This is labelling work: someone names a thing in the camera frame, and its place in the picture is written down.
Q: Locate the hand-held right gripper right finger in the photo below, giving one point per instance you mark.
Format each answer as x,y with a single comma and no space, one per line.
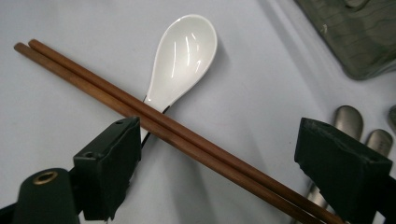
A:
342,174

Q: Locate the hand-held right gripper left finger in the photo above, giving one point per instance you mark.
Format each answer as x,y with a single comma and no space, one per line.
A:
109,168

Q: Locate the brown wooden chopstick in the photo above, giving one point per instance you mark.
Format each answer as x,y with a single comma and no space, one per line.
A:
218,152
218,165

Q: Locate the white ceramic spoon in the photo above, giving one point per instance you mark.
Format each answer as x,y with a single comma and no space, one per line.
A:
183,59

